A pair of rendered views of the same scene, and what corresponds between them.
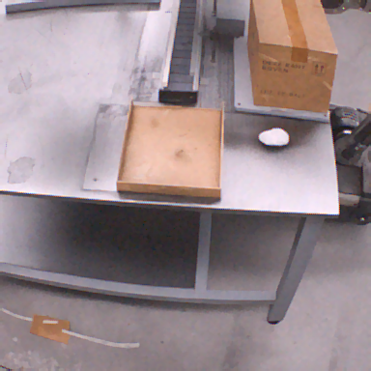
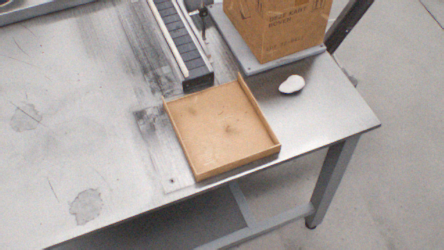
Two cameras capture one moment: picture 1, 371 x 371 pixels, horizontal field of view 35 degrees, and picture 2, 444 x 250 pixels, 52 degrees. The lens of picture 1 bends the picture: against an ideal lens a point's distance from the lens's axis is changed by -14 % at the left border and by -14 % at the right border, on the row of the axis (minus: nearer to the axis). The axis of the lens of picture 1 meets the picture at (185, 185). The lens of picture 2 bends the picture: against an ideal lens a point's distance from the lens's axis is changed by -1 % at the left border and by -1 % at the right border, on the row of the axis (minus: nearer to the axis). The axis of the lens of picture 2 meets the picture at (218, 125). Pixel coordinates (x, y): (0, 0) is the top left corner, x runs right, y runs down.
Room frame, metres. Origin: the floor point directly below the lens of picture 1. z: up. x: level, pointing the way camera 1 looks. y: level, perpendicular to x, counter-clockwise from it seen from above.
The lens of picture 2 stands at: (0.42, 0.37, 1.96)
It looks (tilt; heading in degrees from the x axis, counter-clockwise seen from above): 54 degrees down; 335
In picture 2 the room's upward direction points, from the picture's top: straight up
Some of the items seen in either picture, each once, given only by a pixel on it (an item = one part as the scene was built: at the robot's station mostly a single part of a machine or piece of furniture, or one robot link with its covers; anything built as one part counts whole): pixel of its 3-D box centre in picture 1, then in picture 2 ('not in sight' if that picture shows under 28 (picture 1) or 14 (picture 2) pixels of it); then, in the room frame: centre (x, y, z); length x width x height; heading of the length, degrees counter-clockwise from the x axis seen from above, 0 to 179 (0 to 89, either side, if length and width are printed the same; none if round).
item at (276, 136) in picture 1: (274, 137); (292, 84); (1.18, -0.24, 0.85); 0.08 x 0.07 x 0.04; 61
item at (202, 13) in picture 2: (207, 43); (197, 22); (1.51, -0.05, 0.91); 0.07 x 0.03 x 0.16; 88
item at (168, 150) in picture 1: (172, 143); (219, 123); (1.14, 0.04, 0.85); 0.30 x 0.26 x 0.04; 178
